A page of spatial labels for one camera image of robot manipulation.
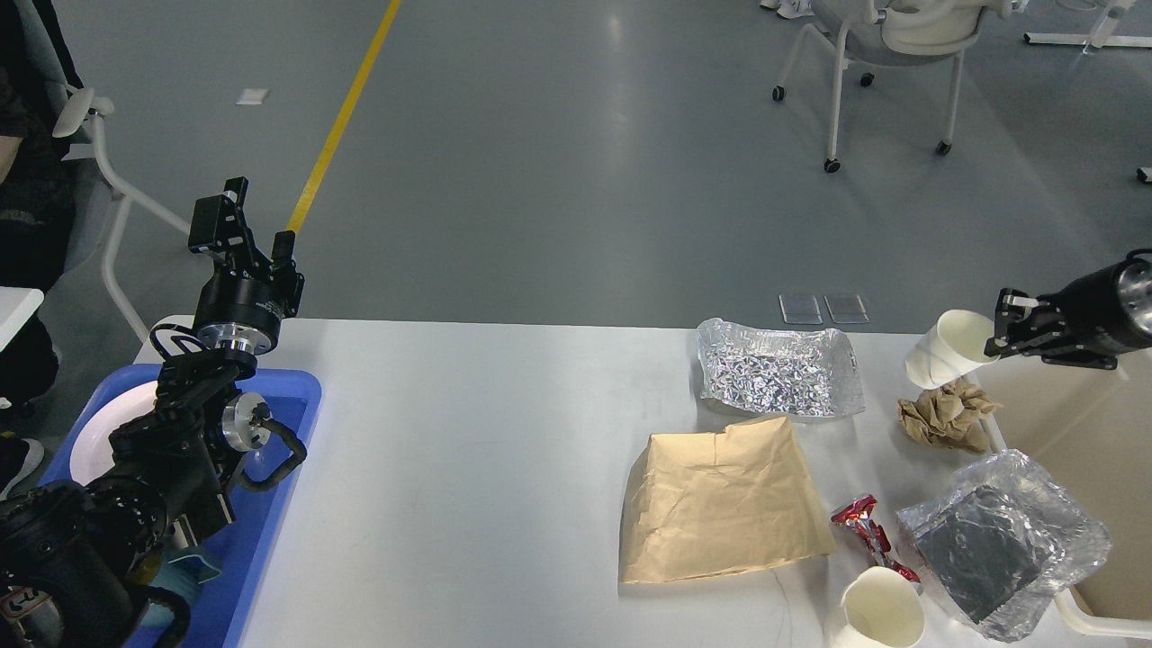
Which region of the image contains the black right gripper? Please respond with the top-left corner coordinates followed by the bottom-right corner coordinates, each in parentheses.
top-left (984, 257), bottom-right (1151, 372)

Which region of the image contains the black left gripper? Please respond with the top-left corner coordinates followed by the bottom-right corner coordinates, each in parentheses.
top-left (185, 176), bottom-right (305, 354)

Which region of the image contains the white paper cup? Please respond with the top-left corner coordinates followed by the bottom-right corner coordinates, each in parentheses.
top-left (904, 310), bottom-right (995, 390)
top-left (823, 566), bottom-right (926, 647)

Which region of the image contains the brown paper ball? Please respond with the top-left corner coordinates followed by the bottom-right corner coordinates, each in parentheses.
top-left (896, 378), bottom-right (1001, 453)

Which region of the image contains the foil tray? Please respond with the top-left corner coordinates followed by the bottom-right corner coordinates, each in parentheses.
top-left (895, 449), bottom-right (1112, 643)

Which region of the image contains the aluminium foil sheet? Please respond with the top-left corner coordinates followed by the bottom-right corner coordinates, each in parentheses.
top-left (697, 319), bottom-right (867, 419)

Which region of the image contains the pink plate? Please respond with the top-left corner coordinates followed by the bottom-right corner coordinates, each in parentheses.
top-left (68, 380), bottom-right (271, 487)

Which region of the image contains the teal mug yellow inside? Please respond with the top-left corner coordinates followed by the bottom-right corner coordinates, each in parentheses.
top-left (141, 548), bottom-right (225, 636)

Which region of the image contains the brown paper bag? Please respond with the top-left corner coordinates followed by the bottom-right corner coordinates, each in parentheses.
top-left (617, 416), bottom-right (838, 585)

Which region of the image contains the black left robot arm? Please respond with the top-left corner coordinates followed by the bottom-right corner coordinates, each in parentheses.
top-left (1, 176), bottom-right (308, 647)

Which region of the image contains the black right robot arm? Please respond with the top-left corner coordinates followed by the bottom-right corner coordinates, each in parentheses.
top-left (984, 247), bottom-right (1151, 372)

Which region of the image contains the beige plastic bin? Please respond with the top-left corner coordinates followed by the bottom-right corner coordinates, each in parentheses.
top-left (973, 351), bottom-right (1151, 647)

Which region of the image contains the white paper on floor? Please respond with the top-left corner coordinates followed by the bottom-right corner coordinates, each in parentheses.
top-left (235, 86), bottom-right (270, 106)

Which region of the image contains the white office chair left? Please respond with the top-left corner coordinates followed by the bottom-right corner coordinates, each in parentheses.
top-left (14, 1), bottom-right (190, 342)

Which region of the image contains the white office chair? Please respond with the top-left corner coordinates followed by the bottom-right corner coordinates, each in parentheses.
top-left (14, 1), bottom-right (190, 342)
top-left (772, 1), bottom-right (1026, 174)

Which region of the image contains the right floor socket plate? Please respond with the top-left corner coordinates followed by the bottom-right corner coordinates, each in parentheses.
top-left (823, 292), bottom-right (871, 325)

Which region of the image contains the floor socket plate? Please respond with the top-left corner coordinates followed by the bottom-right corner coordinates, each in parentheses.
top-left (823, 292), bottom-right (871, 325)
top-left (778, 292), bottom-right (824, 327)

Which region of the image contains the seated person in black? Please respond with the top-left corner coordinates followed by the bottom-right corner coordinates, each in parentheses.
top-left (0, 0), bottom-right (77, 406)

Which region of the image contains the left floor socket plate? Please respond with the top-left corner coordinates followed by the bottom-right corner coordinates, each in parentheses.
top-left (778, 292), bottom-right (824, 327)

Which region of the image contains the red snack wrapper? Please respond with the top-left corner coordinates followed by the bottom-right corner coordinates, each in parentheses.
top-left (829, 493), bottom-right (924, 594)

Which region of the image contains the white table base far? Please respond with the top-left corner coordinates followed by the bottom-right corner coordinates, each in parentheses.
top-left (1021, 1), bottom-right (1151, 55)

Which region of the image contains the white office chair right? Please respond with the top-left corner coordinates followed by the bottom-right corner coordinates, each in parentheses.
top-left (772, 1), bottom-right (1026, 174)

